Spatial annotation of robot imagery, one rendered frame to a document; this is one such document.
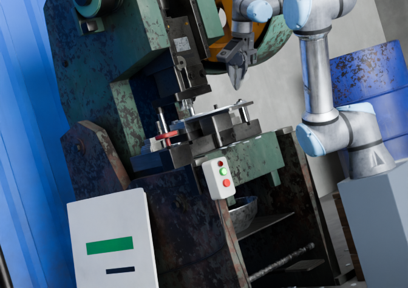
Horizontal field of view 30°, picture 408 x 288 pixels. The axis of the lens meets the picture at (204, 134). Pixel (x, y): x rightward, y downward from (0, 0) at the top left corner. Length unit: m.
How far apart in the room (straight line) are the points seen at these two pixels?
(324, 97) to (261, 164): 0.63
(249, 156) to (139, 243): 0.53
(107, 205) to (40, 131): 0.96
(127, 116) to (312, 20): 1.05
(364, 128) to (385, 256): 0.41
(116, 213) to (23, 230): 0.85
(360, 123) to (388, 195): 0.24
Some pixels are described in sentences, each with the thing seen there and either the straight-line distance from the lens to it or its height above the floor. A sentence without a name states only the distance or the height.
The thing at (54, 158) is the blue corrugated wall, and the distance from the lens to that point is 3.93.
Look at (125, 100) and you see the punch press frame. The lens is 3.04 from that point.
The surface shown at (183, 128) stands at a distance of 2.93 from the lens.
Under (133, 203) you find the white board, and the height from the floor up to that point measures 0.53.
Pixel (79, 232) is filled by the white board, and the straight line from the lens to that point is 3.23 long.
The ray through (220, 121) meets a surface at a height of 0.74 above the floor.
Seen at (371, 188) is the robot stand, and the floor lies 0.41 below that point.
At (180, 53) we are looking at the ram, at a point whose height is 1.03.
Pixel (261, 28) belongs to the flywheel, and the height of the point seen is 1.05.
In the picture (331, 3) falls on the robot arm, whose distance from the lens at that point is 2.27.
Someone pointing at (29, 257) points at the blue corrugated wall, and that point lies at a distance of 3.79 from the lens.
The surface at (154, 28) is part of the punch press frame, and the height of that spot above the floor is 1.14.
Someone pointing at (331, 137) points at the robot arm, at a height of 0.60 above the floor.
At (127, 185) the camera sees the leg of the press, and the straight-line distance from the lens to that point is 3.00.
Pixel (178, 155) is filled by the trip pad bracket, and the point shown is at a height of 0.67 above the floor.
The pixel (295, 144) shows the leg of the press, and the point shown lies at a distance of 2.96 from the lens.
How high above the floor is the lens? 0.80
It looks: 2 degrees down
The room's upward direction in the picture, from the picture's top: 17 degrees counter-clockwise
